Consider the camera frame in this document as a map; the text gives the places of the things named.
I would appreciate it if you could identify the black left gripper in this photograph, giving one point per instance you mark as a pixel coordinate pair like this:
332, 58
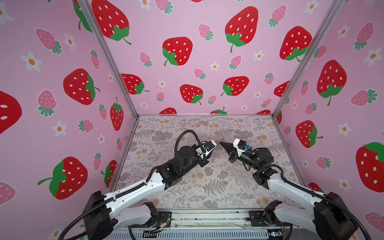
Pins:
204, 162

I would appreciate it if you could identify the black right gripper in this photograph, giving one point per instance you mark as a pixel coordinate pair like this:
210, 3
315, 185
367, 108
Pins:
231, 151

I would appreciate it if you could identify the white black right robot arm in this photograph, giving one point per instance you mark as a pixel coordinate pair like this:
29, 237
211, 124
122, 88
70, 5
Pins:
271, 176

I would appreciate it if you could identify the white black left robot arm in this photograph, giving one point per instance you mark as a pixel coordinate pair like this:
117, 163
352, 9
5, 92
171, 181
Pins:
107, 212

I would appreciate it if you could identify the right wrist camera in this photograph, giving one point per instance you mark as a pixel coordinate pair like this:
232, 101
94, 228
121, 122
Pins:
241, 147

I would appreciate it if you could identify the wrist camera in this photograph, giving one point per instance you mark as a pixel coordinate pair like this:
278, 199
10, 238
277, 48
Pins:
209, 147
241, 147

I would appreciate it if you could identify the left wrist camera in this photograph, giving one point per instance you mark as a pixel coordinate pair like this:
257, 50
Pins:
209, 147

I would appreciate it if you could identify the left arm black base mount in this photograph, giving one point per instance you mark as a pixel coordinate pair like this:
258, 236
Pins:
156, 222

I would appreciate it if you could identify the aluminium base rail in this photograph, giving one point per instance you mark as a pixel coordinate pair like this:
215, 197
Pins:
210, 223

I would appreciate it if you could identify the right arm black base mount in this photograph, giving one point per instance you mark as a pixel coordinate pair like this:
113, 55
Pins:
260, 218

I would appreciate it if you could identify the aluminium corner post left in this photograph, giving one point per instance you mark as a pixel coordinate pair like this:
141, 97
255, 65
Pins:
108, 22

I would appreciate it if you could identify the aluminium corner post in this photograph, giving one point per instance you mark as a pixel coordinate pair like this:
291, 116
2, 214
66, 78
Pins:
324, 27
108, 22

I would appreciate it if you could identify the aluminium corner post right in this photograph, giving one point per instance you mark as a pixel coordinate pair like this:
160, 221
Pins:
324, 27

